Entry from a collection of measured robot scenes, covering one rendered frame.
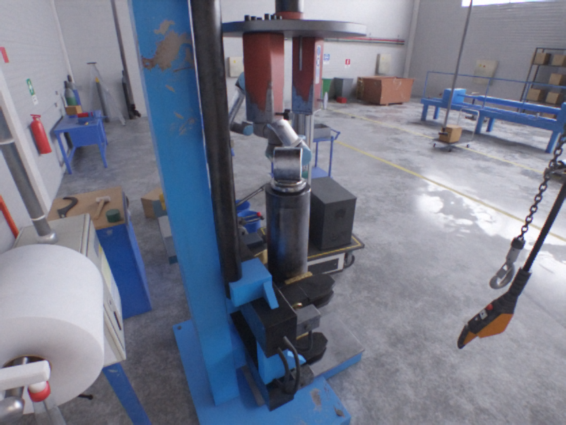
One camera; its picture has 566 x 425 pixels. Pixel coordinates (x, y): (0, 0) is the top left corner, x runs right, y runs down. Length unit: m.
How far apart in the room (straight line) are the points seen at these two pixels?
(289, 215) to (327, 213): 1.38
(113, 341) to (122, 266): 1.62
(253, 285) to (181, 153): 0.61
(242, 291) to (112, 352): 0.52
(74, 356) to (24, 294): 0.15
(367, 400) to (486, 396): 0.84
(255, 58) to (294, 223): 0.71
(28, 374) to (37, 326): 0.08
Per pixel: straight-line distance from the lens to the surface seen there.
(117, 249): 2.57
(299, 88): 1.41
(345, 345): 2.38
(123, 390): 1.51
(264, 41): 1.04
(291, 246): 1.43
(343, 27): 1.05
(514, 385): 2.86
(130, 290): 2.81
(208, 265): 1.33
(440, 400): 2.52
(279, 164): 1.28
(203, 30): 0.96
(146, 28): 1.04
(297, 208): 1.33
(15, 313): 0.67
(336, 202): 2.68
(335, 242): 2.93
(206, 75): 0.96
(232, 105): 2.16
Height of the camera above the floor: 2.04
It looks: 29 degrees down
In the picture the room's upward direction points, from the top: straight up
